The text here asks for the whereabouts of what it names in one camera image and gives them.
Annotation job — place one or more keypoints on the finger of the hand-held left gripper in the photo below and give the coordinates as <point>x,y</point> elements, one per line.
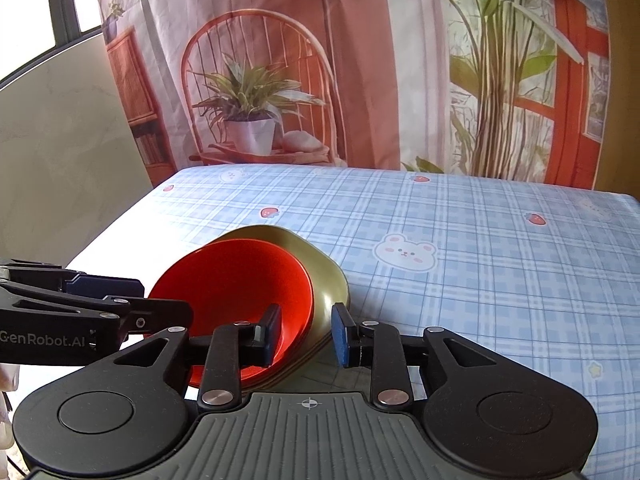
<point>160,316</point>
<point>105,287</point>

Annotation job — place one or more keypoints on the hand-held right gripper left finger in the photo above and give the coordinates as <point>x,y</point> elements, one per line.
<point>272,332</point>

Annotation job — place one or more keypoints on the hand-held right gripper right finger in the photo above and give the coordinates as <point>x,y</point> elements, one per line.
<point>341,335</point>

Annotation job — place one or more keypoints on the green square plate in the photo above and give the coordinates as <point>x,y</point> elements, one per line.
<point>320,270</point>

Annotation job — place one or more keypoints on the blue plaid tablecloth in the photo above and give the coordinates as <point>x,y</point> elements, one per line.
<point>475,310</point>

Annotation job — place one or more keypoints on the printed backdrop curtain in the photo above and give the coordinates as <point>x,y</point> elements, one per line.
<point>375,60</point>

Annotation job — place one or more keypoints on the dark framed window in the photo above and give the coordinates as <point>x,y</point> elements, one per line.
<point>65,10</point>

